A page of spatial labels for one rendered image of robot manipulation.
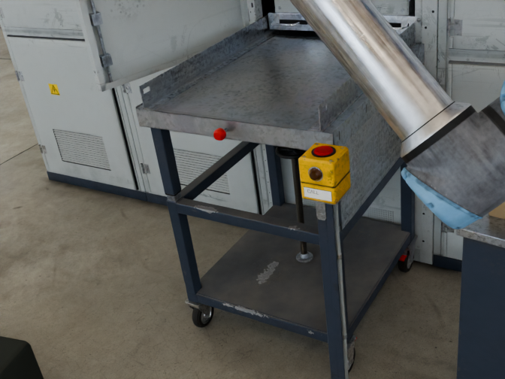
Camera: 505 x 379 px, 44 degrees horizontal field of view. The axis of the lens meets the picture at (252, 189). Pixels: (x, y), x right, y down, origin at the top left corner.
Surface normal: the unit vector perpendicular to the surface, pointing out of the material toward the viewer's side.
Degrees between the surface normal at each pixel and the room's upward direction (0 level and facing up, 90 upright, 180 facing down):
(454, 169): 70
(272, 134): 90
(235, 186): 90
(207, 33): 90
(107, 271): 0
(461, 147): 56
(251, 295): 0
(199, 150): 90
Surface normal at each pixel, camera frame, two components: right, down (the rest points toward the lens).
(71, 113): -0.51, 0.47
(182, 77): 0.85, 0.16
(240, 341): -0.12, -0.87
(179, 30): 0.64, 0.30
